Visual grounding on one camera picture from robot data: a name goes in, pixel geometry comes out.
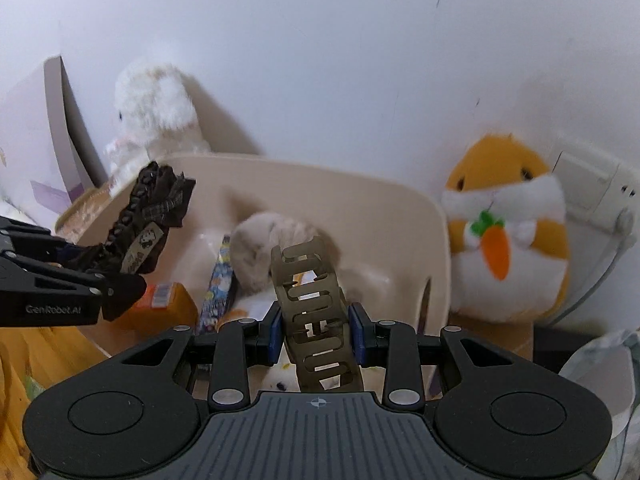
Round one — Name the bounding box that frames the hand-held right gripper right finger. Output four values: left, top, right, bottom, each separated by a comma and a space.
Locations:
347, 302, 561, 406

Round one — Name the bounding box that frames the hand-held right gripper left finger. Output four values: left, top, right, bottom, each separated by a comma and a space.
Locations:
115, 302, 283, 406

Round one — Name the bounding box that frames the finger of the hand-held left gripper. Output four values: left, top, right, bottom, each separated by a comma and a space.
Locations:
0, 252, 148, 322
0, 216, 69, 264

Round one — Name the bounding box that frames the brown slotted rubber trivet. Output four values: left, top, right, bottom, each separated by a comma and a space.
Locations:
270, 236, 366, 393

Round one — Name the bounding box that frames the white red plush toy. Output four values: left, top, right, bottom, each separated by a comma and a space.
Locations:
252, 362, 303, 395

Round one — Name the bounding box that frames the orange bottle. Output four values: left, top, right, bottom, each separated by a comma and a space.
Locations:
117, 282, 198, 343

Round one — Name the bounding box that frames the blue white packet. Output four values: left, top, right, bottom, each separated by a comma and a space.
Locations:
196, 234, 237, 337

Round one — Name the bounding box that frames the dark brown lace scrunchie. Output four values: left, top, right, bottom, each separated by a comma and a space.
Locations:
65, 161, 197, 322

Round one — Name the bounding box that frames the beige plastic storage bin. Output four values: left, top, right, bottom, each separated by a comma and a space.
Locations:
75, 154, 451, 401

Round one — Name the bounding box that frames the white purple board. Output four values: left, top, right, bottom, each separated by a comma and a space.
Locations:
0, 55, 108, 231

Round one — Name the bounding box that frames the white plush bunny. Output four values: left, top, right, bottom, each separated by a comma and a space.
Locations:
102, 57, 211, 186

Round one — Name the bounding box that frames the orange hamster plush with carrot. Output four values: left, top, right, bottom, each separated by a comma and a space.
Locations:
440, 132, 572, 328

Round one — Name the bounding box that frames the black cabinet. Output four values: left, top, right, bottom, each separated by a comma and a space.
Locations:
532, 325, 608, 376

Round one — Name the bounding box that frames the light blue blanket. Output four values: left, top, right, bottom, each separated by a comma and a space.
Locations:
557, 329, 640, 480

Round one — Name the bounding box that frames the white wall socket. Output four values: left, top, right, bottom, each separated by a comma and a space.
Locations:
552, 132, 640, 233

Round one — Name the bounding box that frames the white plug with cable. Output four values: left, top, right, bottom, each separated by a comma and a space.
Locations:
542, 209, 637, 323

